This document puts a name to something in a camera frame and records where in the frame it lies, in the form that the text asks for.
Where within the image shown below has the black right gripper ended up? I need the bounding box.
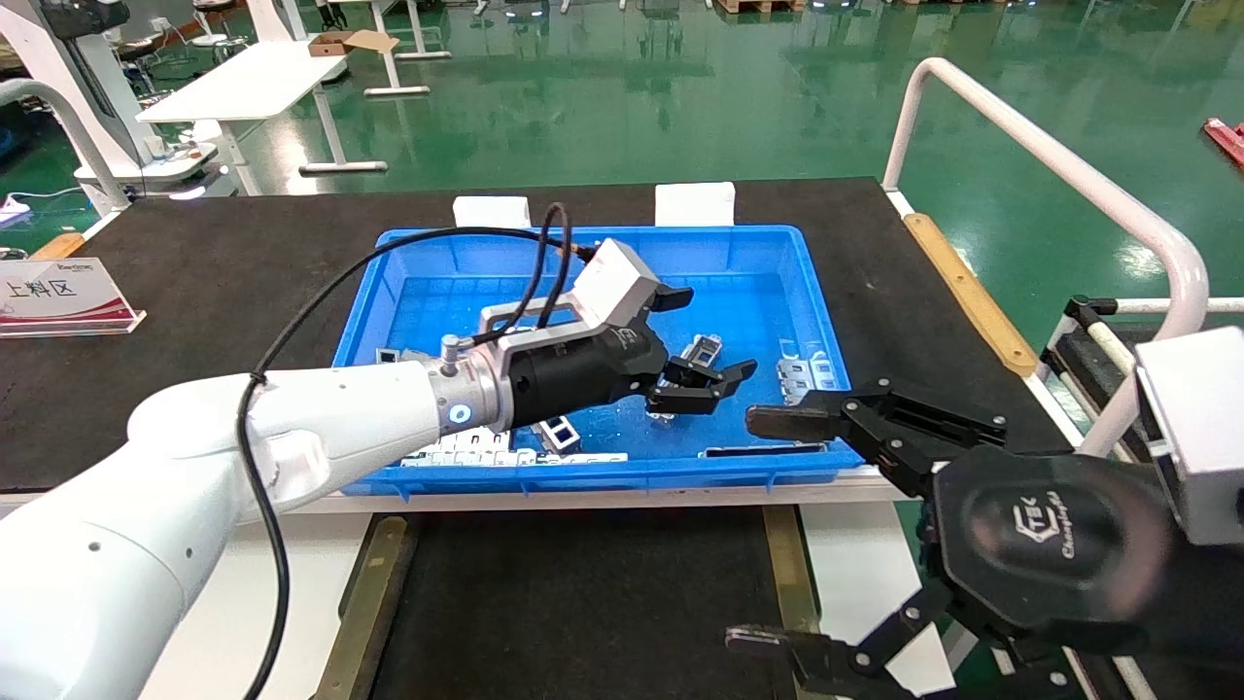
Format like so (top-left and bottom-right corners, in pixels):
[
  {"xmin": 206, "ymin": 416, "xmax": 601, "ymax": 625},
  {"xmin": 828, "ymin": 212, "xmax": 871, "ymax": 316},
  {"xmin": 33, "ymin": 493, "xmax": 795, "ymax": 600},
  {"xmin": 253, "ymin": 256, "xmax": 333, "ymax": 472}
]
[{"xmin": 724, "ymin": 377, "xmax": 1177, "ymax": 700}]

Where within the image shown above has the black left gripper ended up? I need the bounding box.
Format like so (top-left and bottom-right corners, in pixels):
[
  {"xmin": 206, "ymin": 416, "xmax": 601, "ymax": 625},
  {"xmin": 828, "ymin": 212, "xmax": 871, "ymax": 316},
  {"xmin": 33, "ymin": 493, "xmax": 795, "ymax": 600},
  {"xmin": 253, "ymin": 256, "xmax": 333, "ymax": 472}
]
[{"xmin": 507, "ymin": 285, "xmax": 759, "ymax": 429}]

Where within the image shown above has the silver slotted metal part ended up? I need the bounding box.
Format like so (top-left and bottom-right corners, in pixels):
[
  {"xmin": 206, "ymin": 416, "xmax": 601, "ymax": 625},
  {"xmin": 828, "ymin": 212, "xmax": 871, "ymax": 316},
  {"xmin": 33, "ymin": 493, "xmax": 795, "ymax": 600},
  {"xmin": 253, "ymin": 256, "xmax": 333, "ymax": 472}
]
[{"xmin": 653, "ymin": 333, "xmax": 726, "ymax": 424}]

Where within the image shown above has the black container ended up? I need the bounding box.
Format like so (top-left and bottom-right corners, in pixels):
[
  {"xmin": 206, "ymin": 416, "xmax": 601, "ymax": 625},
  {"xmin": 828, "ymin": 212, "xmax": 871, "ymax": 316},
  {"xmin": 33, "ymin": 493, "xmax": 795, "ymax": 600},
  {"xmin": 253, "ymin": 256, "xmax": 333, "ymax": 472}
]
[{"xmin": 369, "ymin": 506, "xmax": 808, "ymax": 700}]

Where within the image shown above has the blue plastic bin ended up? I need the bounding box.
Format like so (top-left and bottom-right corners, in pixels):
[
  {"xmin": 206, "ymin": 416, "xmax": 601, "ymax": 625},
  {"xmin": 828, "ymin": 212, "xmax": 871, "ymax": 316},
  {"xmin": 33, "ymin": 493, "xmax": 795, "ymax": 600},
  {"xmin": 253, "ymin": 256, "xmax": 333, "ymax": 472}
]
[{"xmin": 330, "ymin": 226, "xmax": 869, "ymax": 499}]

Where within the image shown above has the white foam block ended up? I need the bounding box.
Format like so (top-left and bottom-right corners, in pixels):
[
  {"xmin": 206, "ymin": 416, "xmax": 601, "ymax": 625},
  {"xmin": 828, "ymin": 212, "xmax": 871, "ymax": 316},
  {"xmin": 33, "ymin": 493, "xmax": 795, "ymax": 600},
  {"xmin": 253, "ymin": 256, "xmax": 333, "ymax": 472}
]
[
  {"xmin": 453, "ymin": 196, "xmax": 532, "ymax": 230},
  {"xmin": 654, "ymin": 182, "xmax": 737, "ymax": 228}
]

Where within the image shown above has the long white strip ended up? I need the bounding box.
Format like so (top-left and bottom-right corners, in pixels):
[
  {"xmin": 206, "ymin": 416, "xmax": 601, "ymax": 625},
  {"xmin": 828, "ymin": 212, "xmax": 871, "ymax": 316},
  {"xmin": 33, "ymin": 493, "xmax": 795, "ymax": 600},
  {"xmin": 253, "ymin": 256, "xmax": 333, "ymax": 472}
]
[{"xmin": 400, "ymin": 450, "xmax": 629, "ymax": 469}]

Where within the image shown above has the white slotted plate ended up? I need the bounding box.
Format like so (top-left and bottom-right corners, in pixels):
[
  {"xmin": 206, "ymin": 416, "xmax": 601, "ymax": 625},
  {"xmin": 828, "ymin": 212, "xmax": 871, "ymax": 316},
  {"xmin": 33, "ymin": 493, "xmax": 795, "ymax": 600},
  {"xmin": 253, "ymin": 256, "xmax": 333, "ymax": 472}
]
[{"xmin": 428, "ymin": 433, "xmax": 513, "ymax": 454}]

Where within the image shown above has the wooden edge strip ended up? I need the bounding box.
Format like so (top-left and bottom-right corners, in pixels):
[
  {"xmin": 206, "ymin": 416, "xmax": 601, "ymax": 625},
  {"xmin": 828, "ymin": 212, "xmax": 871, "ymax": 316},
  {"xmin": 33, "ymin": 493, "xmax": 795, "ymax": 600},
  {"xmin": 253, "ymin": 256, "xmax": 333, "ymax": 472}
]
[
  {"xmin": 904, "ymin": 212, "xmax": 1039, "ymax": 378},
  {"xmin": 29, "ymin": 231, "xmax": 88, "ymax": 262}
]

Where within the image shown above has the white tube railing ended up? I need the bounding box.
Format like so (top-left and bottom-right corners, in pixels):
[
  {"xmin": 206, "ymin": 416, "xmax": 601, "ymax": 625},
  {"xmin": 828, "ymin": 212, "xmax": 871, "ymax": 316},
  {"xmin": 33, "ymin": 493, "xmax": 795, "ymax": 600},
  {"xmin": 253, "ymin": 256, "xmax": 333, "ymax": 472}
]
[{"xmin": 881, "ymin": 56, "xmax": 1211, "ymax": 458}]

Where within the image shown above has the white panel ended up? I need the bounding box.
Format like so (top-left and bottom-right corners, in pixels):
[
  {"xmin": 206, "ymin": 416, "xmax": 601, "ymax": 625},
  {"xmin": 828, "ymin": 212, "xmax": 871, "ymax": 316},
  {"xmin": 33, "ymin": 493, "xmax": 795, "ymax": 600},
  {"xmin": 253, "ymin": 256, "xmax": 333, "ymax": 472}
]
[{"xmin": 146, "ymin": 513, "xmax": 375, "ymax": 700}]

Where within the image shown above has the small open cardboard box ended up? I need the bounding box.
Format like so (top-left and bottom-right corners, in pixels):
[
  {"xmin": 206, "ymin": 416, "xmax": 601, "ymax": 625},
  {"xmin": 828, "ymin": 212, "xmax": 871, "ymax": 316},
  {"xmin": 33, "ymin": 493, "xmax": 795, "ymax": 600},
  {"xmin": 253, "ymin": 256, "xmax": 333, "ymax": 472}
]
[{"xmin": 308, "ymin": 29, "xmax": 399, "ymax": 57}]

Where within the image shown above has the white desk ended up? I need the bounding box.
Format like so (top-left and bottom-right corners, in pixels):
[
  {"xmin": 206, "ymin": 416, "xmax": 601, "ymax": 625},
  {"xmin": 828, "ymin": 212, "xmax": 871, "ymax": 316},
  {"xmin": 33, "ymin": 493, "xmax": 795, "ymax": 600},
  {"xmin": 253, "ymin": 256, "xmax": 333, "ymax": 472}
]
[{"xmin": 136, "ymin": 41, "xmax": 390, "ymax": 195}]

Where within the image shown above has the red floor object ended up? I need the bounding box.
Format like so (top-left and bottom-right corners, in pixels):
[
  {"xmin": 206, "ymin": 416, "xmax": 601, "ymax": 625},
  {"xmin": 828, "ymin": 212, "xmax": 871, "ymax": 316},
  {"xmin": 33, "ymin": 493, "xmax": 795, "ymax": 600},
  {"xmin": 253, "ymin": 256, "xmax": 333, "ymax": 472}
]
[{"xmin": 1202, "ymin": 117, "xmax": 1244, "ymax": 172}]

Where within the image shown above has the white stool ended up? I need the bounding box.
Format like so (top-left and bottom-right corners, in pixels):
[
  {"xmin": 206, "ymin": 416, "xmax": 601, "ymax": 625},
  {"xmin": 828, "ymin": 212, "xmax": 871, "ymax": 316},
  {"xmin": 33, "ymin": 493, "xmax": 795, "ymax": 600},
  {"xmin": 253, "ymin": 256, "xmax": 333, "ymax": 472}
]
[{"xmin": 191, "ymin": 0, "xmax": 239, "ymax": 48}]

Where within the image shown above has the grey tube railing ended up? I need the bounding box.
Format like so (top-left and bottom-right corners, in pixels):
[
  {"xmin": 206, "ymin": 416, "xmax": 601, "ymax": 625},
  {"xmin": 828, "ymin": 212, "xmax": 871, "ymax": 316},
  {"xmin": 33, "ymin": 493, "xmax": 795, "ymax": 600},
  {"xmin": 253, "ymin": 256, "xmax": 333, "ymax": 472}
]
[{"xmin": 0, "ymin": 78, "xmax": 132, "ymax": 215}]

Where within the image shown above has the red white table sign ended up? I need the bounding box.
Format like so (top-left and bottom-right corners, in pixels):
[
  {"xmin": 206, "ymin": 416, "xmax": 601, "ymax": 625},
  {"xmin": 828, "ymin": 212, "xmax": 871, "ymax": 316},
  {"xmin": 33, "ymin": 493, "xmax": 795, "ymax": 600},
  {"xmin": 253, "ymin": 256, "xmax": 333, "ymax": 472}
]
[{"xmin": 0, "ymin": 258, "xmax": 147, "ymax": 338}]

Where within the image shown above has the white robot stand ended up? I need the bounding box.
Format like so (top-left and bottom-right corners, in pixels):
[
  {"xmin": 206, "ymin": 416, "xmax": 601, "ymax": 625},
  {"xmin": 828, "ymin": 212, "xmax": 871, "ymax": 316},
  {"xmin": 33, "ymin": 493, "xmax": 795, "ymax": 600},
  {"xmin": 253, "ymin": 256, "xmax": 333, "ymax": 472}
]
[{"xmin": 0, "ymin": 0, "xmax": 220, "ymax": 205}]

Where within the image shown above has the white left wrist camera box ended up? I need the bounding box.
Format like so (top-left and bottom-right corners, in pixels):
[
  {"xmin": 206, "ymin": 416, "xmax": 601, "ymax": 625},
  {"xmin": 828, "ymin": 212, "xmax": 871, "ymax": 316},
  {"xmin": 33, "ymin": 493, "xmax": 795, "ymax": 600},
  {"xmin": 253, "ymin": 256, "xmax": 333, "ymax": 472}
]
[{"xmin": 478, "ymin": 238, "xmax": 664, "ymax": 351}]

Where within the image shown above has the grey square hole bracket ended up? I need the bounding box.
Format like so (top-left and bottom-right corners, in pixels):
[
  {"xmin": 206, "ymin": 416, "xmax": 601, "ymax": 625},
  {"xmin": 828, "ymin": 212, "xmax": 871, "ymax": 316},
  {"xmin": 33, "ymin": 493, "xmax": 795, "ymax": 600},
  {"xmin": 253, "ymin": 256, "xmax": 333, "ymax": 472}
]
[{"xmin": 537, "ymin": 415, "xmax": 584, "ymax": 455}]

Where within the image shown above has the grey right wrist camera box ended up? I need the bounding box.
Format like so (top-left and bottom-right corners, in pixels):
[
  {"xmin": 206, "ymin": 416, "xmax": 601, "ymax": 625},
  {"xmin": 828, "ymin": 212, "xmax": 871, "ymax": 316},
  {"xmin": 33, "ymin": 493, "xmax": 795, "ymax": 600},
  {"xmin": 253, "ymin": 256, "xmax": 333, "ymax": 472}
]
[{"xmin": 1132, "ymin": 326, "xmax": 1244, "ymax": 547}]

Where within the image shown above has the white desk frame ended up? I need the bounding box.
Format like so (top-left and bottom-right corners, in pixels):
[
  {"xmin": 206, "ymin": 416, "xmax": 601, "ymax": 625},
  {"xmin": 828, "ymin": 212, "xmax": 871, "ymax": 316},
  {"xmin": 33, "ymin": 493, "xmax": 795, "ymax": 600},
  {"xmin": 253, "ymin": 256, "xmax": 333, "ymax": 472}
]
[{"xmin": 364, "ymin": 0, "xmax": 453, "ymax": 98}]

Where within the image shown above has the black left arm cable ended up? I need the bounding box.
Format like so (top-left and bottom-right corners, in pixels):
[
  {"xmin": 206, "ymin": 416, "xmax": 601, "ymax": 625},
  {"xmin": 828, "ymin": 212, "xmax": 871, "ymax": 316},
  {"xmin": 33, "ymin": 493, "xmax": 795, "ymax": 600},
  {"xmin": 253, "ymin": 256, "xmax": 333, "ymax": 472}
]
[{"xmin": 238, "ymin": 201, "xmax": 594, "ymax": 700}]

